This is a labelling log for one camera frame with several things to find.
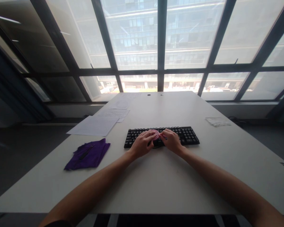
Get person's left hand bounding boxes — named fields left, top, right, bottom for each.
left=130, top=130, right=156, bottom=159

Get person's right hand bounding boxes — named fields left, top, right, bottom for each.
left=161, top=128, right=186, bottom=157

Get person's left fingers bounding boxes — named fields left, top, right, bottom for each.
left=142, top=130, right=156, bottom=148

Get person's right fingers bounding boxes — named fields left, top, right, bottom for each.
left=161, top=128, right=178, bottom=148

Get black computer keyboard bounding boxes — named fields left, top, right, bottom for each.
left=124, top=126, right=200, bottom=149

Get white desk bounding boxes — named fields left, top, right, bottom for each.
left=0, top=90, right=284, bottom=216

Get small printed paper sheet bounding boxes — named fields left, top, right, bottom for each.
left=96, top=108, right=131, bottom=123

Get faint printed paper sheet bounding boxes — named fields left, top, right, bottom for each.
left=108, top=92, right=142, bottom=110

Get clear plastic wrapper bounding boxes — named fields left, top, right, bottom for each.
left=205, top=116, right=231, bottom=127

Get large printed paper sheet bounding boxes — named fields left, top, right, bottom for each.
left=66, top=115, right=120, bottom=137

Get purple cloth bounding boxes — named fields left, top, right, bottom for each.
left=64, top=138, right=111, bottom=171

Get black pen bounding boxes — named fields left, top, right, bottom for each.
left=79, top=144, right=94, bottom=161

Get large grid window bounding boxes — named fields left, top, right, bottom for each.
left=0, top=0, right=284, bottom=103

